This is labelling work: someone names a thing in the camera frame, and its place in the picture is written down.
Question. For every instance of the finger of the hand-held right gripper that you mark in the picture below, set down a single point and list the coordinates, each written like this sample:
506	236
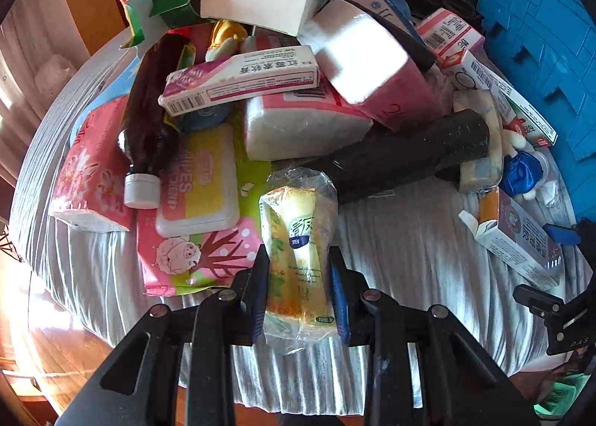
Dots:
563	234
554	307

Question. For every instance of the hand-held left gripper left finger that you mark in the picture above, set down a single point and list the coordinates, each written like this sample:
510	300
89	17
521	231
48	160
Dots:
258	305

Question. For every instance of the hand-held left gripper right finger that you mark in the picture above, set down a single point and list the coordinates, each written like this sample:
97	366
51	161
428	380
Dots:
339	305

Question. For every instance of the yellow green tissue packet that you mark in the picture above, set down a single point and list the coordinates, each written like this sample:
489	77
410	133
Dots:
298	244

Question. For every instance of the blue plastic crate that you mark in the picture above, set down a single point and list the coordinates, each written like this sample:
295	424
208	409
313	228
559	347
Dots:
540	44

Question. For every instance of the orange white medicine box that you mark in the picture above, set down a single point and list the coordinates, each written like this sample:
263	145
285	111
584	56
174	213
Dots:
517	235

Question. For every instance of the green slipper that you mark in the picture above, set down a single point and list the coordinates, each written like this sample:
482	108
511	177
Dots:
565	395

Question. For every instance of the blue ball plush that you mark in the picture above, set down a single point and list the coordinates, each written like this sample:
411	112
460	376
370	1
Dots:
521	172

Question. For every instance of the pink cartoon wipes pack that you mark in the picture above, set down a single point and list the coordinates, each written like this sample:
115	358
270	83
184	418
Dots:
195	202

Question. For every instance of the red toothpaste box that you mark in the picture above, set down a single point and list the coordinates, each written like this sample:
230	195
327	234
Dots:
503	95

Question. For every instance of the black bag roll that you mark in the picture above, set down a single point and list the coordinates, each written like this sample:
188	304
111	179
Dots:
400	151

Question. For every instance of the pink tissue pack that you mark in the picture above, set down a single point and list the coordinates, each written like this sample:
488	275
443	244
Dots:
302	128
98	165
372	67

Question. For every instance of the blue round object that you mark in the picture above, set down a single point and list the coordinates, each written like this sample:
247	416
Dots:
205	119

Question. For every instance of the brown bottle white cap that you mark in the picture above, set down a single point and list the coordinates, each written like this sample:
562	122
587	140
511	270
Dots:
151	119

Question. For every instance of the pink ointment box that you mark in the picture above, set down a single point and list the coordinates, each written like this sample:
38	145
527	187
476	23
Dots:
242	79

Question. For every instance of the pink white carton box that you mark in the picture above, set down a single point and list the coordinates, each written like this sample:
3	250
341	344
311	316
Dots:
449	37

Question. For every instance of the yellow plush toy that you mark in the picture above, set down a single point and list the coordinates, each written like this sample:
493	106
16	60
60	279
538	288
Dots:
226	37

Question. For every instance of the blue white medicine box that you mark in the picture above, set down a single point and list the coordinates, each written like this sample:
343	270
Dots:
382	7

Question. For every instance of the white plastic bag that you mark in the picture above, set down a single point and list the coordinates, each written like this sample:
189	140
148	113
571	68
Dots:
56	77

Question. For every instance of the pale curtain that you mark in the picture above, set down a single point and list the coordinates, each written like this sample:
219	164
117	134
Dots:
28	35

